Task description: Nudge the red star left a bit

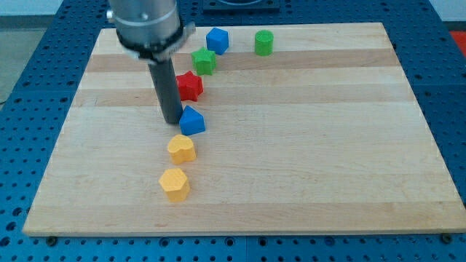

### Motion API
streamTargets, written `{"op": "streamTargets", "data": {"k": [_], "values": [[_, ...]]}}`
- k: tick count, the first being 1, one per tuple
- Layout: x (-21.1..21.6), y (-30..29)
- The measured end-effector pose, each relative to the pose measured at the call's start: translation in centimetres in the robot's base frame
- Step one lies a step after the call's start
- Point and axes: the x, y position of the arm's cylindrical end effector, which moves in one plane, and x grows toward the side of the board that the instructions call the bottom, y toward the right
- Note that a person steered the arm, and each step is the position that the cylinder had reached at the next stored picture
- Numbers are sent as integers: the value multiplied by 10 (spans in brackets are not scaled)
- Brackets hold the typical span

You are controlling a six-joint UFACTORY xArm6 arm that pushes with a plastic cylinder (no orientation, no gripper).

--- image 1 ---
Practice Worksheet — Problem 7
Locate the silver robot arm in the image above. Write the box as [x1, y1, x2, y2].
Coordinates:
[106, 0, 196, 64]

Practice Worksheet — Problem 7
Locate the red star block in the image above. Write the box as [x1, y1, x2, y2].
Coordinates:
[176, 71, 203, 102]

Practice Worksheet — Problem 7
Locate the green star block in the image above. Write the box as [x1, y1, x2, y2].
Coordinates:
[191, 47, 216, 76]

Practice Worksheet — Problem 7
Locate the blue triangular block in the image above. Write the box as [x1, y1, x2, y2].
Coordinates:
[179, 106, 205, 135]

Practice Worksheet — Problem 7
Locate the yellow heart block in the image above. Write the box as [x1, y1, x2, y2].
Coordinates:
[167, 134, 197, 164]

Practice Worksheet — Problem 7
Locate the wooden board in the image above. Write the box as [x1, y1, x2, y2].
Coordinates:
[23, 23, 465, 237]

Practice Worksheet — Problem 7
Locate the yellow hexagon block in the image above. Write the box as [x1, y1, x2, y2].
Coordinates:
[159, 168, 190, 202]

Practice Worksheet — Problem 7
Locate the blue cube block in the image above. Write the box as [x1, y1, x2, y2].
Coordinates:
[206, 28, 229, 55]

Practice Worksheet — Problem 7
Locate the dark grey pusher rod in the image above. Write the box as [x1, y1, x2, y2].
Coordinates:
[149, 59, 183, 124]

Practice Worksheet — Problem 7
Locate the green cylinder block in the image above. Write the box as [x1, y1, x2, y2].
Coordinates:
[254, 30, 274, 56]

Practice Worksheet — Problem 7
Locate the red object at edge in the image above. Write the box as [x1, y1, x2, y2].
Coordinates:
[450, 31, 466, 56]

